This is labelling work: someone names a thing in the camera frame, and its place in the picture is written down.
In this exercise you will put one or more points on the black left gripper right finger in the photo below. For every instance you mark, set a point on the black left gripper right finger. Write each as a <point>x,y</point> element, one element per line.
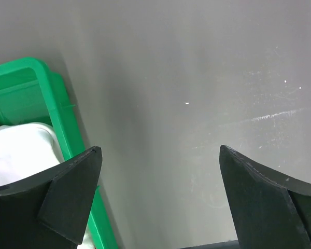
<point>269,209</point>

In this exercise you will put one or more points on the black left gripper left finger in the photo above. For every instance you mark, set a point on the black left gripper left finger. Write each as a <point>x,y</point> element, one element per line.
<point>50,209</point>

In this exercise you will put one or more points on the white t-shirt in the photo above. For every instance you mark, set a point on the white t-shirt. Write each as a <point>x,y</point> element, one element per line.
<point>31,148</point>

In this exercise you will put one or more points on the green plastic bin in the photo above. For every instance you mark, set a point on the green plastic bin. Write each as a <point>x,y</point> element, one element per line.
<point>32,93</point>

